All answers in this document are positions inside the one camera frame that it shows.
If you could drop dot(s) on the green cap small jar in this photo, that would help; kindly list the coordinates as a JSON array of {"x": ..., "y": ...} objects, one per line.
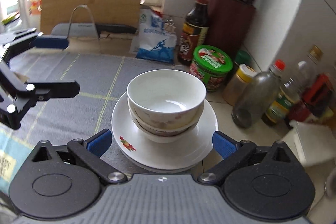
[{"x": 242, "y": 57}]

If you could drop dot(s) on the dark red knife block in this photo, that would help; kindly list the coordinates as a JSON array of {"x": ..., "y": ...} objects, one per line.
[{"x": 230, "y": 21}]

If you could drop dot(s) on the plate with food stain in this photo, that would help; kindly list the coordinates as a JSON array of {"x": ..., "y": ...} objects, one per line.
[{"x": 199, "y": 165}]

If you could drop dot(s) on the red label sauce bottle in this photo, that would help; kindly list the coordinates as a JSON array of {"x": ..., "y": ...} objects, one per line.
[{"x": 317, "y": 104}]

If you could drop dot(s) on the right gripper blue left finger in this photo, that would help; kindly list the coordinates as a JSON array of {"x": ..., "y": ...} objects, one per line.
[{"x": 88, "y": 152}]

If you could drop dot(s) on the tall plastic wrap roll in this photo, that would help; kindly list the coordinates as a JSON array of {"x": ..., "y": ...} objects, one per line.
[{"x": 24, "y": 13}]

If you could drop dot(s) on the santoku kitchen knife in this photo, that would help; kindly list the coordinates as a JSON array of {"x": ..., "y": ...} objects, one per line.
[{"x": 62, "y": 28}]

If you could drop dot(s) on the dark vinegar bottle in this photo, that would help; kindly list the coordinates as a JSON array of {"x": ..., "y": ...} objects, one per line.
[{"x": 194, "y": 31}]

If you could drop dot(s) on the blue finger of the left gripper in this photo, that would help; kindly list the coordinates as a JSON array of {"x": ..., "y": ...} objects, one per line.
[
  {"x": 50, "y": 42},
  {"x": 46, "y": 90}
]

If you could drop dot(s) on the white plate back fruit print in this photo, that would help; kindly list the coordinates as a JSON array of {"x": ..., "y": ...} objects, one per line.
[{"x": 189, "y": 150}]

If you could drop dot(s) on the clear bottle red cap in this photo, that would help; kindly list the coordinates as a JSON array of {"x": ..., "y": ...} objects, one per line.
[{"x": 258, "y": 96}]

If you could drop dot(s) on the white bowl pink flowers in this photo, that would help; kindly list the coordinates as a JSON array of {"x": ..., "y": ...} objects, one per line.
[
  {"x": 166, "y": 95},
  {"x": 164, "y": 138}
]

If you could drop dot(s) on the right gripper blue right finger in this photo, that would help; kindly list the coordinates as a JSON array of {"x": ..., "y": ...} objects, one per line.
[{"x": 234, "y": 153}]

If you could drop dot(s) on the white plastic container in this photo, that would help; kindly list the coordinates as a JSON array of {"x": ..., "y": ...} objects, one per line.
[{"x": 312, "y": 144}]

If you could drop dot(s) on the blue white salt bag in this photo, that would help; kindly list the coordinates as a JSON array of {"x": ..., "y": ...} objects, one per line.
[{"x": 151, "y": 40}]

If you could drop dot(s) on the plain white front bowl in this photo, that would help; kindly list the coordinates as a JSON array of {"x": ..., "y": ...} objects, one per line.
[{"x": 165, "y": 127}]

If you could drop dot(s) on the yellow lid spice jar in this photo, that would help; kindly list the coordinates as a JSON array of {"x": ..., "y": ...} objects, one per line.
[{"x": 238, "y": 83}]

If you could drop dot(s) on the wire cutting board stand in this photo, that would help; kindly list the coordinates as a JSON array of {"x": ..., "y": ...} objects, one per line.
[{"x": 83, "y": 16}]

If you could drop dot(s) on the green lid sauce jar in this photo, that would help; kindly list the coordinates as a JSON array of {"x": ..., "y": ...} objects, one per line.
[{"x": 211, "y": 65}]

